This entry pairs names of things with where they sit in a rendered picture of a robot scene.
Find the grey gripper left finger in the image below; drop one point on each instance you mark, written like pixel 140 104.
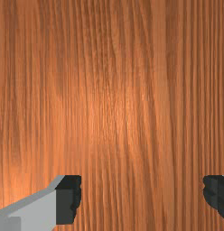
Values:
pixel 41 207

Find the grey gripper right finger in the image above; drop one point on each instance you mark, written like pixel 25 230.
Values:
pixel 217 192

